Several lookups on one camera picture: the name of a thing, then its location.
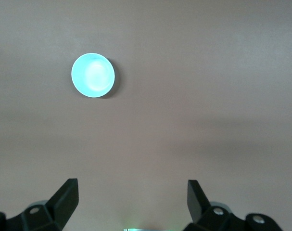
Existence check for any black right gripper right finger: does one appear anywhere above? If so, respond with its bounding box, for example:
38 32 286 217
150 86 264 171
185 180 284 231

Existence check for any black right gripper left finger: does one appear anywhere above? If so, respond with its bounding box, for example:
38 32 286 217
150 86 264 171
0 178 79 231

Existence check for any light blue plastic bowl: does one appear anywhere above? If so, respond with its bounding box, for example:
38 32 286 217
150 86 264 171
71 52 116 99

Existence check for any brown table cover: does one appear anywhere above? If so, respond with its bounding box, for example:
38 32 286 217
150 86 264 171
0 0 292 231

